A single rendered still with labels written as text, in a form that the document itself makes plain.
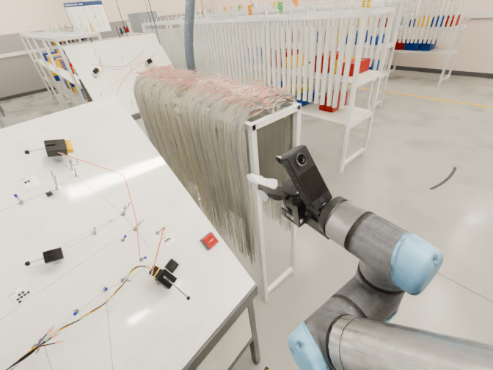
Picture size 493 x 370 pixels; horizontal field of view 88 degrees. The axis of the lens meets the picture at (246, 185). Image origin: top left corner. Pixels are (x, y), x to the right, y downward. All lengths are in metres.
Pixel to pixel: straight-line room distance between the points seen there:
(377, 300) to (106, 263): 0.84
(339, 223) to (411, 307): 1.95
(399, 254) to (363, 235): 0.05
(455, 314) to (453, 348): 2.16
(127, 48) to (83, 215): 3.31
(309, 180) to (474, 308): 2.19
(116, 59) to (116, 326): 3.45
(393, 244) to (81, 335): 0.91
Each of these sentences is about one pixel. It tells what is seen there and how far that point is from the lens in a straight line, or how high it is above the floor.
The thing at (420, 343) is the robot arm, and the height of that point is 1.61.
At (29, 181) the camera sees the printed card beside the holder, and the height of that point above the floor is 1.47.
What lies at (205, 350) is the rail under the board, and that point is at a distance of 1.14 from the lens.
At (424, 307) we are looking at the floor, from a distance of 2.39.
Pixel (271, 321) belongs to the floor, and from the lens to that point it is 2.10.
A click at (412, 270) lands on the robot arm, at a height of 1.58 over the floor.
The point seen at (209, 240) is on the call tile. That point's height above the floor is 1.10.
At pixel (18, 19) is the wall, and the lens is 11.71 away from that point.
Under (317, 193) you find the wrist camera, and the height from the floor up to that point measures 1.60.
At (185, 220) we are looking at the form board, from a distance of 1.11.
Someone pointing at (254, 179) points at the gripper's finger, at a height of 1.58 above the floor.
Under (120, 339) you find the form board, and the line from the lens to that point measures 1.05.
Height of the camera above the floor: 1.88
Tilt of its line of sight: 35 degrees down
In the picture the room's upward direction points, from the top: 6 degrees counter-clockwise
